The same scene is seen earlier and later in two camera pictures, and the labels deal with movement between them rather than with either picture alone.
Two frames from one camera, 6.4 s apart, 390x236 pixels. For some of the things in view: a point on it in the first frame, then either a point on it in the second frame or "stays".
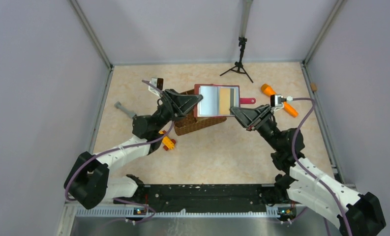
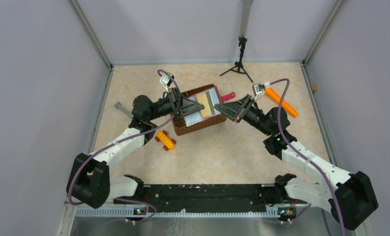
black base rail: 208,197 stays
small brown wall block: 313,86 stays
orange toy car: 168,143 stays
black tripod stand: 239,67 stays
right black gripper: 264,117 to 244,108
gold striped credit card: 225,101 to 204,98
